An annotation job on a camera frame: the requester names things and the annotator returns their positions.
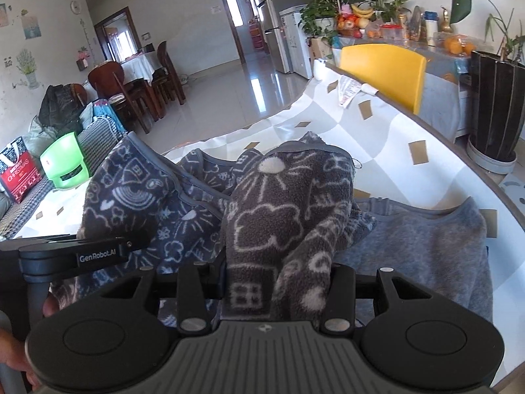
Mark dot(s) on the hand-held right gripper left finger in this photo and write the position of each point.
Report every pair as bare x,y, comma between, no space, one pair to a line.
195,291

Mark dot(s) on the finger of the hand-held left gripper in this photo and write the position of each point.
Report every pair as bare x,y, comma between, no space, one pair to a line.
137,241

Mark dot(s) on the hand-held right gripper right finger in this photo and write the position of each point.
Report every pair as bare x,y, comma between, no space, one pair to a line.
342,295

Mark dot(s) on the grey doodle print fleece jacket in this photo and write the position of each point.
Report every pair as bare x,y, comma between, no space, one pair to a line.
287,213

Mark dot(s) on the person's left hand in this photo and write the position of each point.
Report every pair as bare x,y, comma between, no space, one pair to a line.
12,351

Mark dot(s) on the grey-green cushions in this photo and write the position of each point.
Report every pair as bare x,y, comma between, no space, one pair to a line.
24,213

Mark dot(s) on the red and navy gift bag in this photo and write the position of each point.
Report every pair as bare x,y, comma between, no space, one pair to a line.
20,176

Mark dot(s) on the green plastic chair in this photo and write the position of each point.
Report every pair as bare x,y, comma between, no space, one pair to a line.
65,164

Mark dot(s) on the diamond pattern table cover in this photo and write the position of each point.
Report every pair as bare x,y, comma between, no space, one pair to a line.
410,164

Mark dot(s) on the black backpack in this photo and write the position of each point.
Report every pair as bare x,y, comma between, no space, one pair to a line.
61,106

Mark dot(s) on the dark wooden dining chair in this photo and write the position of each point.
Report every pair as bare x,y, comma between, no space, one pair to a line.
168,69
110,86

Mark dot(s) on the dining table with white cloth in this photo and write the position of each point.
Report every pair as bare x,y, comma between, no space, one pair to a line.
141,65

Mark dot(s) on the printed white paper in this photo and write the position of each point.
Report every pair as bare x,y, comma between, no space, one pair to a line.
350,90

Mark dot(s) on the yellow chair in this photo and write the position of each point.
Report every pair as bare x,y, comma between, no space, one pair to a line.
381,74

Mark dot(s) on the white bottle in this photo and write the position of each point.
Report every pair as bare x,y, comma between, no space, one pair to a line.
319,69

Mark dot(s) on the cloth covered side table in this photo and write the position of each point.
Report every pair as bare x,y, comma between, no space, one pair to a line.
443,86

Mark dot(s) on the black striped floor vase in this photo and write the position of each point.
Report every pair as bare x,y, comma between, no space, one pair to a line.
494,106

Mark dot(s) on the cardboard box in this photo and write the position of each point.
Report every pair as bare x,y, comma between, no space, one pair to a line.
320,51

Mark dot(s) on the white freezer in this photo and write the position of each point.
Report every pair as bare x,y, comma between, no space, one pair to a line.
295,41

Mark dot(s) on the red lid container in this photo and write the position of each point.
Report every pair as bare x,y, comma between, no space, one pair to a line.
391,32

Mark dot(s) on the silver refrigerator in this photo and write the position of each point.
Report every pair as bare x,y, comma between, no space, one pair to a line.
275,8

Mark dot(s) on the pile of fruit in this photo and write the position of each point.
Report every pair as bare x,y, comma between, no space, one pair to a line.
352,22

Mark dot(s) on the bowl of oranges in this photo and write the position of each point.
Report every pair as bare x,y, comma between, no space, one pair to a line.
457,45

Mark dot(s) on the large leaf plant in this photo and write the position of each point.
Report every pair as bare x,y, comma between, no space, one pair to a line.
461,2

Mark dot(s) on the wall poster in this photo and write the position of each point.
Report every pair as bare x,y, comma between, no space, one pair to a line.
32,27

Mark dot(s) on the round wall clock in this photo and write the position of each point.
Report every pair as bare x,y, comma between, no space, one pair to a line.
75,6

